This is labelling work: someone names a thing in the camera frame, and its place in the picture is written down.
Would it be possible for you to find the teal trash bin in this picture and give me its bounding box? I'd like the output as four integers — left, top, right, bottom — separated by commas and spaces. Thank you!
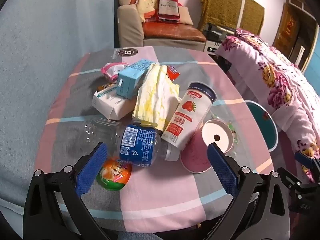
244, 100, 278, 152

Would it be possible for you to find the wooden frame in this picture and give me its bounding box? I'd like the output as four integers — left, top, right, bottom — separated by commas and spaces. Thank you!
272, 0, 319, 73

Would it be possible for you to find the beige cushion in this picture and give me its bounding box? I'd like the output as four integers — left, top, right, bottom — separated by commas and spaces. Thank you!
175, 6, 193, 26

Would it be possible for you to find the small red sachet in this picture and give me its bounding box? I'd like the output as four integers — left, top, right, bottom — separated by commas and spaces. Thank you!
166, 65, 181, 82

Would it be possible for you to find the black audio device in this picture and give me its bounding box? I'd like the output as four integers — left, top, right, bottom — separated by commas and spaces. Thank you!
202, 22, 237, 42

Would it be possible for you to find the red gift bag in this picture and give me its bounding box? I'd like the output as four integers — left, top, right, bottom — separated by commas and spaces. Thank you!
157, 0, 181, 25

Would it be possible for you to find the pink and white snack wrapper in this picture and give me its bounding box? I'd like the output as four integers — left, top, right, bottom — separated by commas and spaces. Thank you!
101, 62, 130, 82

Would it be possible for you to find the yellow stained white tissue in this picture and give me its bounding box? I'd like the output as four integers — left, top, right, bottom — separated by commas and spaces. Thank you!
132, 64, 183, 132

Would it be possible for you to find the silver audio device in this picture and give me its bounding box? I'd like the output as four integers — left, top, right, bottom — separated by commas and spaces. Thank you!
205, 40, 222, 53

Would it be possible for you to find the beige sofa with orange seat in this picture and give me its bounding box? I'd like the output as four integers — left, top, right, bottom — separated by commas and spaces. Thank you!
117, 0, 207, 52

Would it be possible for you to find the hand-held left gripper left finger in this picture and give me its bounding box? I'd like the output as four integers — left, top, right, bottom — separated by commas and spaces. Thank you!
23, 142, 110, 240

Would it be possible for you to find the strawberry yogurt cup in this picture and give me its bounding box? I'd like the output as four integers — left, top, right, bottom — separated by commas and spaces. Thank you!
161, 81, 217, 151

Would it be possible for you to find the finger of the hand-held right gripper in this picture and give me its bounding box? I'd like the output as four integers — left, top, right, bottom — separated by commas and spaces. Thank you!
294, 151, 320, 178
276, 167, 320, 216

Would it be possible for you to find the green dog food can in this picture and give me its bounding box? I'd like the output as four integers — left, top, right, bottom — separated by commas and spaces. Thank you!
96, 156, 132, 191

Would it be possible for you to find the pink grey plaid tablecloth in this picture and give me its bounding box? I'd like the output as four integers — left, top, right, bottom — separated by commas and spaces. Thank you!
34, 46, 279, 233

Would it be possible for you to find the clear bottle with blue label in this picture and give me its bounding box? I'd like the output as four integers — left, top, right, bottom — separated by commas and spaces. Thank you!
82, 119, 179, 167

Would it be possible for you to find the pink paper cup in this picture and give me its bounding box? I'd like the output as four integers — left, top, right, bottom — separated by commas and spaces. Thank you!
179, 130, 213, 174

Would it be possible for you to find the pink floral bedspread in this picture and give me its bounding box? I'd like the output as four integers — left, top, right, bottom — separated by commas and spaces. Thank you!
215, 28, 320, 183

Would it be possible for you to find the light blue milk carton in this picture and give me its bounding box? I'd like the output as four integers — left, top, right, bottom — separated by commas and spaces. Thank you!
117, 59, 157, 99

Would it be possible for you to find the mustard patterned cloth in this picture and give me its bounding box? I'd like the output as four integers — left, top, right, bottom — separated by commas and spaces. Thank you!
197, 0, 265, 37

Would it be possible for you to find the yellow cloth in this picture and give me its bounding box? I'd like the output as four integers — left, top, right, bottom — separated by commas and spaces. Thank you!
136, 0, 160, 22

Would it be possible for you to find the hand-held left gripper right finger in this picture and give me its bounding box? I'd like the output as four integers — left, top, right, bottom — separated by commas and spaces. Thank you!
200, 142, 290, 240

